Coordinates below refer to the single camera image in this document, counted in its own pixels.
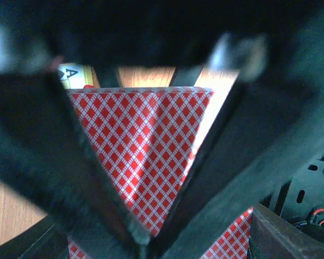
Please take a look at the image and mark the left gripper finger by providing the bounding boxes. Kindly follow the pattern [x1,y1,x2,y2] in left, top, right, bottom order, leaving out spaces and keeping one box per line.
[0,1,324,258]

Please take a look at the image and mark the red playing card deck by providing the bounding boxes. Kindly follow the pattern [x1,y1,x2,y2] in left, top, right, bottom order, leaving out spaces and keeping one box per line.
[66,86,254,259]

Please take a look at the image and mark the playing card box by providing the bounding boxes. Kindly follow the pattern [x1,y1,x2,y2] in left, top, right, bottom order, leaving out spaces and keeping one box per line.
[57,63,100,90]

